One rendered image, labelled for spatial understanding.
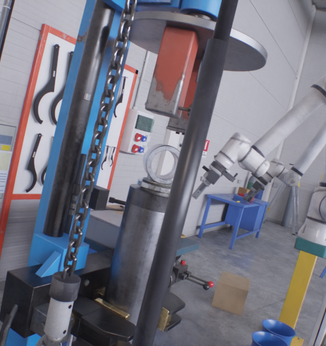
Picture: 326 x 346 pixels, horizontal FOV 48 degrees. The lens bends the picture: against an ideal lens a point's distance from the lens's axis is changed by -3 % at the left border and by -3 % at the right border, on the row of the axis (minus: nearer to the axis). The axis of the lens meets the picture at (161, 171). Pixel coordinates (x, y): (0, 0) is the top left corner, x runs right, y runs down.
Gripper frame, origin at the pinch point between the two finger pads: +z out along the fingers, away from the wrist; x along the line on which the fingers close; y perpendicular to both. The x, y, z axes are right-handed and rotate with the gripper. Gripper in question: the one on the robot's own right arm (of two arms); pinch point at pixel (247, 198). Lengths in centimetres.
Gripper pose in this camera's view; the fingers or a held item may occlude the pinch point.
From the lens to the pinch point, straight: 261.3
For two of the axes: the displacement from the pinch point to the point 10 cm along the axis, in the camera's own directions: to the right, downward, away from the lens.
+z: -6.2, 7.8, 1.4
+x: 3.7, 1.3, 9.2
